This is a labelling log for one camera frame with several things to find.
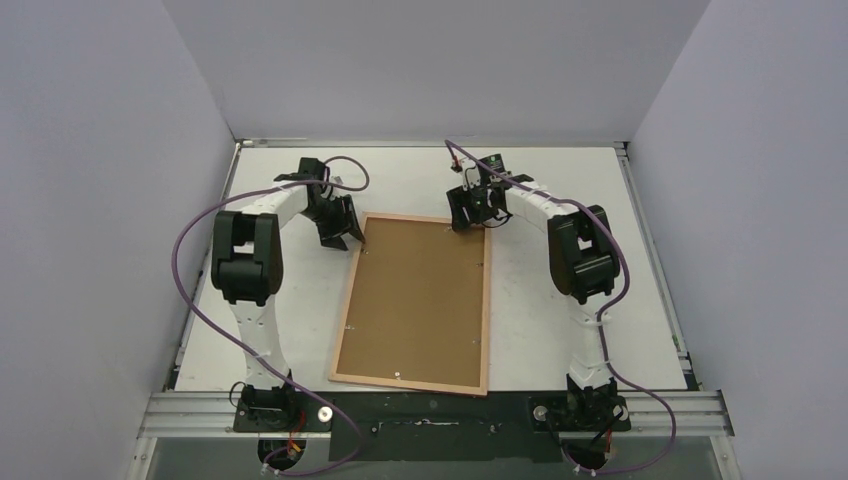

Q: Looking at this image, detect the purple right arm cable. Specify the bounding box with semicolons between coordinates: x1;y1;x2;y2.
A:
443;139;678;477

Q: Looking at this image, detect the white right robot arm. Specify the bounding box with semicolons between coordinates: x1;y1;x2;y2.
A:
446;154;630;434

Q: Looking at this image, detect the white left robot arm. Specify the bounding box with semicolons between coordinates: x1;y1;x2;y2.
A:
211;157;365;431

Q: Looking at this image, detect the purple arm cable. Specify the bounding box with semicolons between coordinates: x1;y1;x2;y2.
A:
170;155;371;478
443;139;678;477

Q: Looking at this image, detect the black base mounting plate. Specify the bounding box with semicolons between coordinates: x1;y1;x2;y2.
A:
232;390;631;469

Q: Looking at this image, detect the brown cardboard backing board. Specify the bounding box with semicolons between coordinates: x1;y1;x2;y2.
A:
336;217;487;390

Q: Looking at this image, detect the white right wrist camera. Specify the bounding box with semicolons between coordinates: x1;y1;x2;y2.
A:
461;166;481;192

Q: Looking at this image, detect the aluminium front rail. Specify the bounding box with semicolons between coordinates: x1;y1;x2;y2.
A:
139;391;734;439

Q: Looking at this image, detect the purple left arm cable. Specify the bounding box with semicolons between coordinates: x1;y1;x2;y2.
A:
170;155;371;478

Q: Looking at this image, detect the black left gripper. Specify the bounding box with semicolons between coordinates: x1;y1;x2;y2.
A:
301;196;363;251

